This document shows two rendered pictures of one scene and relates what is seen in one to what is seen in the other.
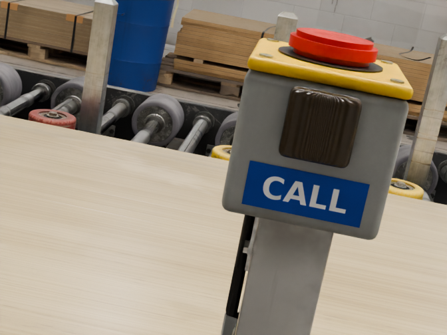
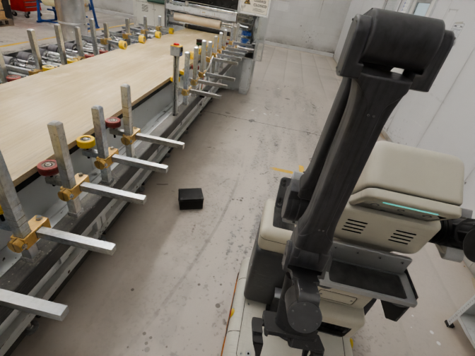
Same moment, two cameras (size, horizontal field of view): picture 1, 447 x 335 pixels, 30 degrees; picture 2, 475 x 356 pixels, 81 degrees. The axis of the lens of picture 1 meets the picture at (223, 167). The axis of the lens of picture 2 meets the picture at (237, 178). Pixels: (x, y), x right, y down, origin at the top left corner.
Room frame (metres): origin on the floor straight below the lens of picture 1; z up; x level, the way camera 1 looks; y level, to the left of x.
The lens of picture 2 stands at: (-0.23, 2.05, 1.63)
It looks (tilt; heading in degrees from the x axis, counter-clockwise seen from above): 34 degrees down; 270
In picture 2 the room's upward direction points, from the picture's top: 10 degrees clockwise
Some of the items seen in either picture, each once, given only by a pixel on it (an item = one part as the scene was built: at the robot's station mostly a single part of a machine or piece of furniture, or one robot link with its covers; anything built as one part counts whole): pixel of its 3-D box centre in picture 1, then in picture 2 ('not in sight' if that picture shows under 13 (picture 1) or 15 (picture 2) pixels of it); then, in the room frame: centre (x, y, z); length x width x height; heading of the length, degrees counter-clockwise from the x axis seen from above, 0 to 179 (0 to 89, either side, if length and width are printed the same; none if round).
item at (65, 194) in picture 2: not in sight; (74, 187); (0.45, 1.18, 0.83); 0.14 x 0.06 x 0.05; 87
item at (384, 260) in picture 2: not in sight; (355, 277); (-0.61, 1.51, 0.99); 0.28 x 0.16 x 0.22; 176
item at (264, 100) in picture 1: (312, 139); (176, 50); (0.38, -0.04, 1.18); 0.07 x 0.07 x 0.08; 87
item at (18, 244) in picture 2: not in sight; (30, 234); (0.47, 1.43, 0.80); 0.14 x 0.06 x 0.05; 87
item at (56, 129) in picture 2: not in sight; (67, 176); (0.45, 1.20, 0.90); 0.04 x 0.04 x 0.48; 87
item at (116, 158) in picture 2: not in sight; (125, 160); (0.35, 0.91, 0.83); 0.43 x 0.03 x 0.04; 177
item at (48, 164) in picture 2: not in sight; (51, 174); (0.56, 1.15, 0.85); 0.08 x 0.08 x 0.11
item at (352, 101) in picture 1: (319, 127); not in sight; (0.34, -0.04, 1.20); 0.03 x 0.01 x 0.03; 87
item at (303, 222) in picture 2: not in sight; (338, 174); (-0.38, 1.67, 1.40); 0.11 x 0.06 x 0.43; 176
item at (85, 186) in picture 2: not in sight; (95, 189); (0.36, 1.16, 0.83); 0.43 x 0.03 x 0.04; 177
